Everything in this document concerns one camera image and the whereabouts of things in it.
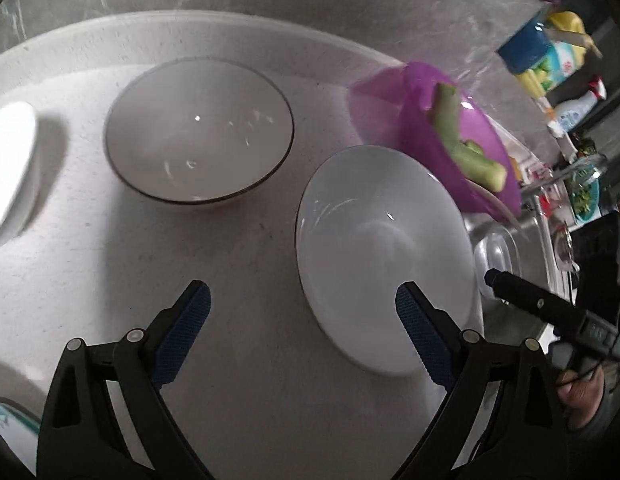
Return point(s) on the purple plastic basin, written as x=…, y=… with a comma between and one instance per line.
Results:
x=419, y=110

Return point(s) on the small white bowl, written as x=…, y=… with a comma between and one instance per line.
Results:
x=20, y=172

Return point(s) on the green vegetable peels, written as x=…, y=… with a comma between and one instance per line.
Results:
x=444, y=118

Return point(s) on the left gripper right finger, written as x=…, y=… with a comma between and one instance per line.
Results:
x=442, y=346

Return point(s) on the stainless steel sink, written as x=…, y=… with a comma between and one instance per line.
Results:
x=524, y=248

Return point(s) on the right hand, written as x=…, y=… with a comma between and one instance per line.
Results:
x=582, y=396

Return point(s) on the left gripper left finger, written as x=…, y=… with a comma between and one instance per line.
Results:
x=158, y=352

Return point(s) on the red floral bowl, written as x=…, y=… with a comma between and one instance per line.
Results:
x=198, y=131

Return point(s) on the blue container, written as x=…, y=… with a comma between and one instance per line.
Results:
x=524, y=48

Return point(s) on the large white bowl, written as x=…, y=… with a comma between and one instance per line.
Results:
x=371, y=219

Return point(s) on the large teal floral plate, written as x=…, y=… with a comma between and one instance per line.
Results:
x=13, y=412

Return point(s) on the yellow green package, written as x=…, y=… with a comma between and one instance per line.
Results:
x=559, y=62

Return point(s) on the white spray bottle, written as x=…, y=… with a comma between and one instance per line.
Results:
x=570, y=113

